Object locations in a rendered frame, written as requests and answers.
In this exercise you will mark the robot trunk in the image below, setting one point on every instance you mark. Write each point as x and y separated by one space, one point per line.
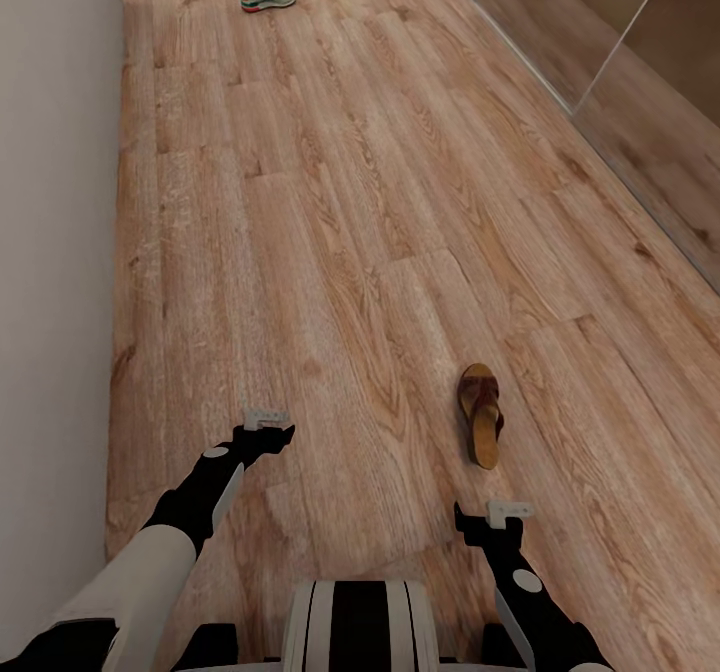
360 626

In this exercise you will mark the sandal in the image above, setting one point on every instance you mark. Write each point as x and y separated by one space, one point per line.
478 393

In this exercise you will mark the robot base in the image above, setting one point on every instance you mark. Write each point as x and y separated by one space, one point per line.
214 648

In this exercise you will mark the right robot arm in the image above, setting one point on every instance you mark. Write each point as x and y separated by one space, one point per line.
546 639

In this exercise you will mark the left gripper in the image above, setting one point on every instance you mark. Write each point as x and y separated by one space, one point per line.
266 440

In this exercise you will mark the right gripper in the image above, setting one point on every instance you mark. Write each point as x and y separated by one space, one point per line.
478 533

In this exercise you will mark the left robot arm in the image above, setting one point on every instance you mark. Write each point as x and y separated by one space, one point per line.
117 622

